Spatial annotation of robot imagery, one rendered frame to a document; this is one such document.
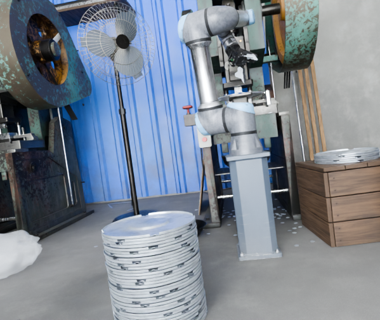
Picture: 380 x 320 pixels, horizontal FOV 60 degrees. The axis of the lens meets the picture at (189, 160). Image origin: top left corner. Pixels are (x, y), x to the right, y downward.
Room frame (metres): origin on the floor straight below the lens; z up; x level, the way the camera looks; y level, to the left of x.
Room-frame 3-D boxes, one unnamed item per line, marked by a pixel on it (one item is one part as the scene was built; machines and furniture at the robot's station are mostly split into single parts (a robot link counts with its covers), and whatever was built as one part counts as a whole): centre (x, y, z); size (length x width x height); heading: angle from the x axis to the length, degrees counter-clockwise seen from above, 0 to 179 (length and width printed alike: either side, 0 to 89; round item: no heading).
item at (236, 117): (1.48, -0.25, 0.62); 0.13 x 0.12 x 0.14; 66
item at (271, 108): (2.26, -0.39, 0.68); 0.45 x 0.30 x 0.06; 82
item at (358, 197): (1.60, -0.76, 0.18); 0.40 x 0.38 x 0.35; 179
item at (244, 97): (2.09, -0.36, 0.72); 0.25 x 0.14 x 0.14; 172
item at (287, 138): (2.36, -0.67, 0.45); 0.92 x 0.12 x 0.90; 172
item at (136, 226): (1.02, 0.15, 0.30); 0.29 x 0.29 x 0.01
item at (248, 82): (2.26, -0.39, 0.86); 0.20 x 0.16 x 0.05; 82
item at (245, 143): (1.48, -0.26, 0.50); 0.15 x 0.15 x 0.10
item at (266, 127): (2.40, -0.41, 0.83); 0.79 x 0.43 x 1.34; 172
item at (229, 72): (2.22, -0.38, 1.04); 0.17 x 0.15 x 0.30; 172
